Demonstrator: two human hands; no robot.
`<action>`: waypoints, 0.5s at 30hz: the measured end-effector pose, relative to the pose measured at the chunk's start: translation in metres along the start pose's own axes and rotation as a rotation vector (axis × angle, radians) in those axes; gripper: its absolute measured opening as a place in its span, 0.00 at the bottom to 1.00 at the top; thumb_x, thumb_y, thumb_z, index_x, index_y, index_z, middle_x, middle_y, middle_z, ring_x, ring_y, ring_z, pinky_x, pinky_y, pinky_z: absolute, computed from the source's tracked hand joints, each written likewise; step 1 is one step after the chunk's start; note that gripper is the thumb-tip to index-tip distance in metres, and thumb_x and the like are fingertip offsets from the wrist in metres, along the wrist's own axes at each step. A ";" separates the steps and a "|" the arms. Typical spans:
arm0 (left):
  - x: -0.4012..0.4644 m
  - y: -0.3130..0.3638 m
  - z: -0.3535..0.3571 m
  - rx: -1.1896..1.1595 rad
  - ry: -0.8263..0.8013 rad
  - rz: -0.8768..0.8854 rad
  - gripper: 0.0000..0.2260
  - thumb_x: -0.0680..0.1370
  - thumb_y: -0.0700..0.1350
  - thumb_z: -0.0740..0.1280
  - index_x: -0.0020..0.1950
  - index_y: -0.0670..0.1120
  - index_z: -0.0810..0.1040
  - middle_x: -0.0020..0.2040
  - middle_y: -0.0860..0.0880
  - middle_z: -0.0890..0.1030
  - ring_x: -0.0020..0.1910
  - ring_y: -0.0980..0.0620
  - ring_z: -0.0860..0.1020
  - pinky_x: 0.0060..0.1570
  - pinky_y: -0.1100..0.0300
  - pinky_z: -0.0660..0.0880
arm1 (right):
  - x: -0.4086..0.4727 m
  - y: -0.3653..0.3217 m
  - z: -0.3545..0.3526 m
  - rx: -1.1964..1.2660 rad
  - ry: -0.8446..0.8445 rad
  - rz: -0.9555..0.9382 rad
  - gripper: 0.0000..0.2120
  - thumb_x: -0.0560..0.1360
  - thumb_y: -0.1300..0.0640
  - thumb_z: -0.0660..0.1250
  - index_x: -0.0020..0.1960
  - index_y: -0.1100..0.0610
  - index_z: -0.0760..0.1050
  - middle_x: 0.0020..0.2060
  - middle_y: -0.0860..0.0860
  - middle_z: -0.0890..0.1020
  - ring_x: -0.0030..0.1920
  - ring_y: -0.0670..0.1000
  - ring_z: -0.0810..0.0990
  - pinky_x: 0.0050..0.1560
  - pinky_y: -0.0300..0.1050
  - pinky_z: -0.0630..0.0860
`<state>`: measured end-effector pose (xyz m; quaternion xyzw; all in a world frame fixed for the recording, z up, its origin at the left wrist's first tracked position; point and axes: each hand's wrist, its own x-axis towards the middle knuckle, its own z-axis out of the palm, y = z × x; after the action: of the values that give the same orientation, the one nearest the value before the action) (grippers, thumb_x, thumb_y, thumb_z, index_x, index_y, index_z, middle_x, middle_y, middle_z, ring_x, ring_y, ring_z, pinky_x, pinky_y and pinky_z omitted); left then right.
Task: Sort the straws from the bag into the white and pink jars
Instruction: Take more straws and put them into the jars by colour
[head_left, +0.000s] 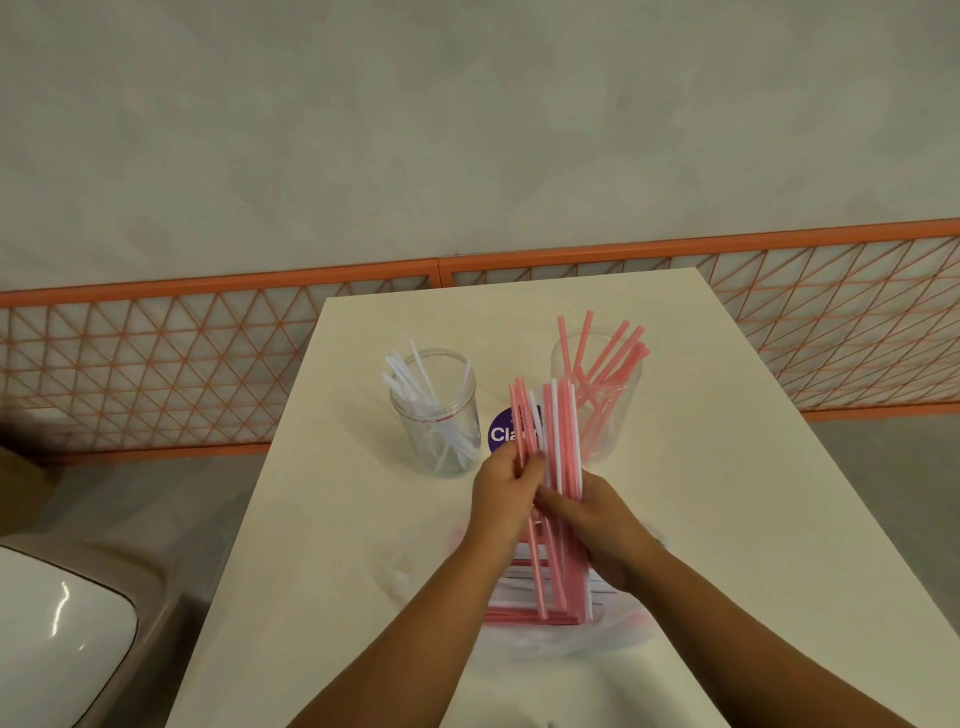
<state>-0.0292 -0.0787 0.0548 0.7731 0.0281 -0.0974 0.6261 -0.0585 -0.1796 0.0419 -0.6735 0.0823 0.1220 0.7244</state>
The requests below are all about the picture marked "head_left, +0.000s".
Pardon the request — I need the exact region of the person's left hand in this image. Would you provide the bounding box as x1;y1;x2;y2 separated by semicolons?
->
464;448;549;562

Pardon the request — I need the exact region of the person's right hand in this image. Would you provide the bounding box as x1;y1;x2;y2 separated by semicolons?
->
533;473;670;595

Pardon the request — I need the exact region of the bundle of straws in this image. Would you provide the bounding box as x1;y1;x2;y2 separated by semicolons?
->
508;377;598;628

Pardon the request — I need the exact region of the pile of mixed straws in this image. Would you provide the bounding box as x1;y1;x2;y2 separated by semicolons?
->
479;554;624;628

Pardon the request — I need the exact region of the clear plastic bag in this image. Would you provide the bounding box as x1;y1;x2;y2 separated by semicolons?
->
389;521;669;661

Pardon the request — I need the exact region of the clear jar of white straws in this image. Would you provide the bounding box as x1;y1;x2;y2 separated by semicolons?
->
382;339;480;474

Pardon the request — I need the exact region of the clear jar of pink straws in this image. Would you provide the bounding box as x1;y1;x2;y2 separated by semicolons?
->
556;309;652;451

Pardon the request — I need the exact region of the person's right forearm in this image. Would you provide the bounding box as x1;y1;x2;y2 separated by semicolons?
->
635;545;918;728

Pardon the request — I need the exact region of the person's left forearm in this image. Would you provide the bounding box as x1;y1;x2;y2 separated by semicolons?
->
287;536;520;728

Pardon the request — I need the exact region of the round purple sticker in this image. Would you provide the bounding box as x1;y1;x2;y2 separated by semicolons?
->
485;408;538;455

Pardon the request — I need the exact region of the orange lattice fence panel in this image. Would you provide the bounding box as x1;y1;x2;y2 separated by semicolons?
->
437;218;960;421
0;258;442;465

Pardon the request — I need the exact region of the beige chair with white seat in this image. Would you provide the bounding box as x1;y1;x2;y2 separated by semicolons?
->
0;532;170;728

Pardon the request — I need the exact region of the brown cardboard box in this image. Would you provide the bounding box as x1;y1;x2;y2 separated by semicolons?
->
0;446;60;535

